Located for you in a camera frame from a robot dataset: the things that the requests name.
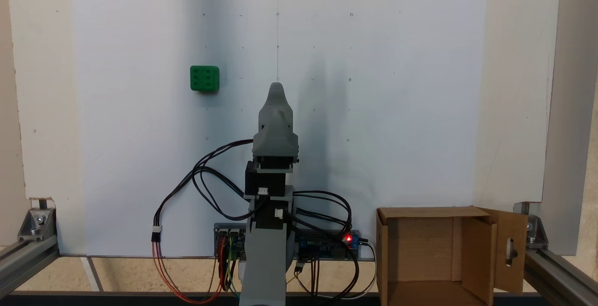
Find brown cardboard box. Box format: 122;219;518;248
376;206;529;306

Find thin white cable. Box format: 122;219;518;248
327;240;378;300

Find large white paper sheet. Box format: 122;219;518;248
70;0;489;257

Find aluminium frame rail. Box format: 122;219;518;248
523;249;598;306
0;237;60;298

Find black servo cable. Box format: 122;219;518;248
292;190;354;236
192;139;256;221

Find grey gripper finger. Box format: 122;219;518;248
277;82;295;134
259;82;277;134

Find blue power circuit board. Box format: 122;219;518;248
298;230;361;261

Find black cable with white connector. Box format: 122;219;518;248
152;166;206;243

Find green dice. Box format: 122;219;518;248
190;65;220;93

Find metal corner bracket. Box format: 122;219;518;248
526;215;548;249
18;208;57;242

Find orange red wire bundle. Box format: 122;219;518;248
152;241;229;305

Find coloured jumper wires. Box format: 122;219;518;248
223;236;242;298

